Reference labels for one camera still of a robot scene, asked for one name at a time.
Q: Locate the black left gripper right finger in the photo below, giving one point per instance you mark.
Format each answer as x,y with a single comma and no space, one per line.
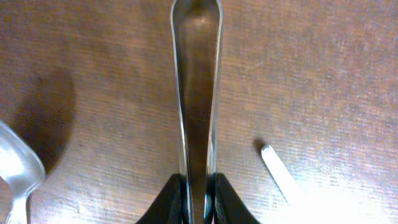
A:
229,208

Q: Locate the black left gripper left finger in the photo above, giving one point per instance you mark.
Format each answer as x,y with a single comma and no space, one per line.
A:
167,208

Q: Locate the steel tongs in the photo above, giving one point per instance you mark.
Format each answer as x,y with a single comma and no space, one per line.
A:
197,37

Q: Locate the small steel teaspoon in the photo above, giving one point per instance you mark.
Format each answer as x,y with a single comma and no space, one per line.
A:
282,176

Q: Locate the patterned handle steel spoon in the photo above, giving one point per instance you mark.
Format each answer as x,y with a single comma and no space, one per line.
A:
22,170

